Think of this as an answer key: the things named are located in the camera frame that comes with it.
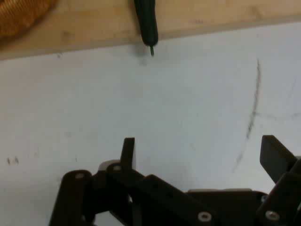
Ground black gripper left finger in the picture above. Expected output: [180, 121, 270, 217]
[48, 137, 218, 226]

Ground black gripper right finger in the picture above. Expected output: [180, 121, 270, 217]
[255, 135, 301, 226]

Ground dark green cucumber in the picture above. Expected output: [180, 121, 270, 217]
[133, 0, 159, 57]

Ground bamboo cutting board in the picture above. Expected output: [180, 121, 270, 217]
[0, 0, 301, 61]

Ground woven wicker basket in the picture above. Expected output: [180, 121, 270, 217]
[0, 0, 60, 46]

